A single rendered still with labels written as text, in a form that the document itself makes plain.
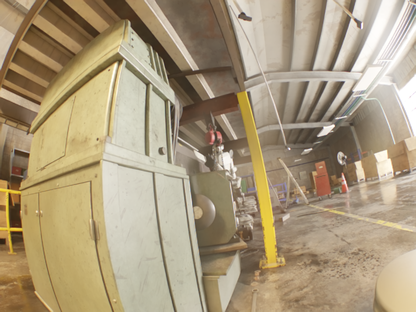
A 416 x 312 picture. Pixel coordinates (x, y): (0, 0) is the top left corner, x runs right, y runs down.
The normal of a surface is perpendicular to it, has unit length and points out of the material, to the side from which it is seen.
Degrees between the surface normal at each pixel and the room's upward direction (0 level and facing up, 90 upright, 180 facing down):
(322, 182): 90
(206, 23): 180
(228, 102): 90
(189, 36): 180
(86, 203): 90
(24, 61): 90
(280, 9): 171
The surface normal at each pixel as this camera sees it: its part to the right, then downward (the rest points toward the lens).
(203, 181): 0.02, -0.26
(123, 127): 0.94, -0.21
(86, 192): -0.31, -0.21
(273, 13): -0.01, 0.98
